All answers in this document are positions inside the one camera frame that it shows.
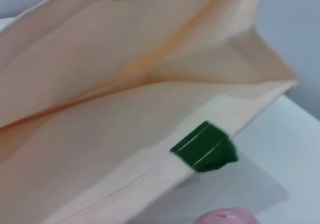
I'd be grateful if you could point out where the cream handbag with green handles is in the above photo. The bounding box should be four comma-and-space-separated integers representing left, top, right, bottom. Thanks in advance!
0, 0, 301, 224

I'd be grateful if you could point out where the pink peach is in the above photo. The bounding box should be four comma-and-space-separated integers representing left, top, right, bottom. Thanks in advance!
194, 207, 261, 224

